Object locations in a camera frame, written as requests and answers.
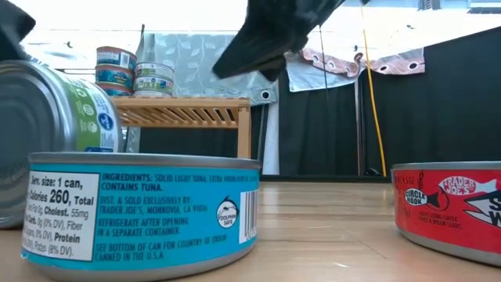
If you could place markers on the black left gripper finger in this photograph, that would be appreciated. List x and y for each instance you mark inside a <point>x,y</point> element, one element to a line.
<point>13,31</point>

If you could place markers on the white curtain strip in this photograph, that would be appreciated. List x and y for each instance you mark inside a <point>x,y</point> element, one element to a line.
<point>271,149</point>

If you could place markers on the red label fish can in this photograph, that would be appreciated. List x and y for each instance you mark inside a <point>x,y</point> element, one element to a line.
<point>450,211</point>

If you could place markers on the teal label tuna can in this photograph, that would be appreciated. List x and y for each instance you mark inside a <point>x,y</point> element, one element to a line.
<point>156,215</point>

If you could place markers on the black backdrop curtain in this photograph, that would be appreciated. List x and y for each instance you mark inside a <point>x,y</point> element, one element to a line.
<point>313,133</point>
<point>450,109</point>
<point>188,141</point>

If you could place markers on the pink eyelet curtain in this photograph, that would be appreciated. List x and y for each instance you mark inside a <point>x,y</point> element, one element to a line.
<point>399,64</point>

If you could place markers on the blue label gold-rim can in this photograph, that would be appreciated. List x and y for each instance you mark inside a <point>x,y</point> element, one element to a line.
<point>115,91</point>
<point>115,76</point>
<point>113,58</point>

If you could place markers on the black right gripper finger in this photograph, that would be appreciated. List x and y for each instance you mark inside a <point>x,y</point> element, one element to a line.
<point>274,31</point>
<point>275,72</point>

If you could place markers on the metal stand pole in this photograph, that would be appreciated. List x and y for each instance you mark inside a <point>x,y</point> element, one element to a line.
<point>360,129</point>

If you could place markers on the black table frame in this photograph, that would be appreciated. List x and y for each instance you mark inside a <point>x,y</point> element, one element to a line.
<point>332,178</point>

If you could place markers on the green label tuna can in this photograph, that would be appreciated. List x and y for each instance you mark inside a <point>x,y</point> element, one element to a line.
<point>153,85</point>
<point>47,129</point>
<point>152,94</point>
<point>154,70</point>

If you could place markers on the wooden slatted shelf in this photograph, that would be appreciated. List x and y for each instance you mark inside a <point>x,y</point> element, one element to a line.
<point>188,102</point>

